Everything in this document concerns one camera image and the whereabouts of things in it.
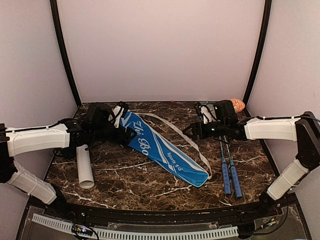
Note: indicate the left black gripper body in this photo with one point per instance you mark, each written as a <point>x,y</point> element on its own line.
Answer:
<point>122,137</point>

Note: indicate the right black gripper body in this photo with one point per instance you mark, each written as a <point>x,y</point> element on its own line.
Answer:
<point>219,131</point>

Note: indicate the blue racket bag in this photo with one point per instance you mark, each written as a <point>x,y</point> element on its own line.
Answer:
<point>160,150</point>

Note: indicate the white shuttlecock tube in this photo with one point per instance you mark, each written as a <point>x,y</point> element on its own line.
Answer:
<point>84,169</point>

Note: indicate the blue badminton racket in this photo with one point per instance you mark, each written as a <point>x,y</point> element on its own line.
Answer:
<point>225,173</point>
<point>232,165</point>

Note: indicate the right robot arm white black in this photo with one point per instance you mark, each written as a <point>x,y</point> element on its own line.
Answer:
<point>301,131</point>

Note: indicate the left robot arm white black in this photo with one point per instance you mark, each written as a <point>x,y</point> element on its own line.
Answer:
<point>101,123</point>

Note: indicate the orange patterned small bowl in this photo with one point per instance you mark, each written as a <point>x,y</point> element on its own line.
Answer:
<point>238,105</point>

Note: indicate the black cup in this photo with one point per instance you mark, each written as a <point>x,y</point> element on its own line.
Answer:
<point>67,153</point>

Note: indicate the small circuit board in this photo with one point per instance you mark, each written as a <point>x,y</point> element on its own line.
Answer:
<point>80,230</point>

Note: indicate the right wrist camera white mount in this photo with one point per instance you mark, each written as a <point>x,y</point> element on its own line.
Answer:
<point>206,111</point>

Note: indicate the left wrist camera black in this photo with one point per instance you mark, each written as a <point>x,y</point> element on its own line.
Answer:
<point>118,112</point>

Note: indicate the black front table rail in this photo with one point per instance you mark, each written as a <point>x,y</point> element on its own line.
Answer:
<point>233,215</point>

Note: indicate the white slotted cable duct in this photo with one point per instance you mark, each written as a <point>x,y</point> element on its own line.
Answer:
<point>119,231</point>

